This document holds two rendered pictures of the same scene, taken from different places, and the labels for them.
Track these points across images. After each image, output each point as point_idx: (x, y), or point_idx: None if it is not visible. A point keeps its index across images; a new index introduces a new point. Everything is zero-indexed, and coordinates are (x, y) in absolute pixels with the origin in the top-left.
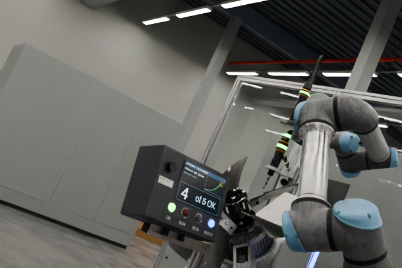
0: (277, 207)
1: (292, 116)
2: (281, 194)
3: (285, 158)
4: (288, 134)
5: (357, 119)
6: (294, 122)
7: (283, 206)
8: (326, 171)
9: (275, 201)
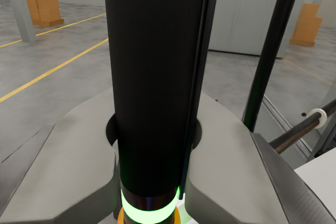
0: (314, 187)
1: (111, 68)
2: (335, 147)
3: (294, 142)
4: (131, 210)
5: None
6: None
7: (331, 191)
8: None
9: (315, 164)
